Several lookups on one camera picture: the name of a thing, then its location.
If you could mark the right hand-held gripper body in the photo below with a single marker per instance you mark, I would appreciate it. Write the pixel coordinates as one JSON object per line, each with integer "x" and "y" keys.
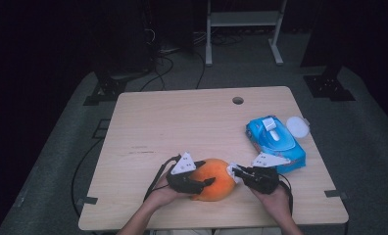
{"x": 264, "y": 181}

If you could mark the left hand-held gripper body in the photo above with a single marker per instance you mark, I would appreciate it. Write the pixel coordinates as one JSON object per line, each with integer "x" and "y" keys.
{"x": 182, "y": 182}

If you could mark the white wet wipe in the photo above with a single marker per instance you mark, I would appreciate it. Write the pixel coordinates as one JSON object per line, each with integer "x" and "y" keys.
{"x": 230, "y": 170}

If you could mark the orange plush toy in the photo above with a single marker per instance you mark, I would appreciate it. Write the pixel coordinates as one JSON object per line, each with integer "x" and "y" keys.
{"x": 219, "y": 182}

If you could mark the blue wet wipes pack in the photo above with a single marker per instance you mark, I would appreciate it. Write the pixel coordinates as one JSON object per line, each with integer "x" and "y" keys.
{"x": 281, "y": 143}

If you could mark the person's left hand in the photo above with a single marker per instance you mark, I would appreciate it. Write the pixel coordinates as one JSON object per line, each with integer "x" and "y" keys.
{"x": 162, "y": 196}

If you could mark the person's right hand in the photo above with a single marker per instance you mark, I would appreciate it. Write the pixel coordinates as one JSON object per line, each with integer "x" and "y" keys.
{"x": 275, "y": 205}

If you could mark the person's light trousers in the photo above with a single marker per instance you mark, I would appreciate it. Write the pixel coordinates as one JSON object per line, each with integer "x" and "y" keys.
{"x": 182, "y": 232}

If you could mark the white oval lid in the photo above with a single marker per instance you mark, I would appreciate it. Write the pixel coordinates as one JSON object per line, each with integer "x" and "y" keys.
{"x": 297, "y": 126}

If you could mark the black stand base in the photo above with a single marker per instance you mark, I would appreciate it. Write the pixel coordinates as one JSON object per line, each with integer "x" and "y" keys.
{"x": 327, "y": 86}
{"x": 108, "y": 89}

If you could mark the white metal stand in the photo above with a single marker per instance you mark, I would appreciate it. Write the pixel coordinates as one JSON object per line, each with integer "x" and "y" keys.
{"x": 244, "y": 18}

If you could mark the black floor frame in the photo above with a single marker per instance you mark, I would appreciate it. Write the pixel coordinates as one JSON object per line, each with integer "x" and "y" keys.
{"x": 101, "y": 129}

